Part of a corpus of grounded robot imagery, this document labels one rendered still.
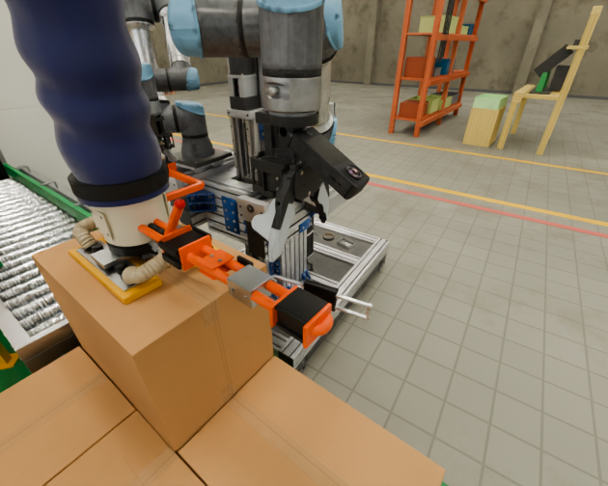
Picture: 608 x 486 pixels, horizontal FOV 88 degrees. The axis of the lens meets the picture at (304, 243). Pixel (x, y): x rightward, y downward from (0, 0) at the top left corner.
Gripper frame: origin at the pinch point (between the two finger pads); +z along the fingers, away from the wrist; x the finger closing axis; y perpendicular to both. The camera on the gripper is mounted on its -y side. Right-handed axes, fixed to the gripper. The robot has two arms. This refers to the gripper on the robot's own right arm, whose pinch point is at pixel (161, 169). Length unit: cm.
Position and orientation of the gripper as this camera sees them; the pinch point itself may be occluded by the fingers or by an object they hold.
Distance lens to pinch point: 135.5
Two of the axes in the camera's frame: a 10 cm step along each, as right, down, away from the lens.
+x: 6.1, -4.2, 6.8
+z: 0.1, 8.5, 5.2
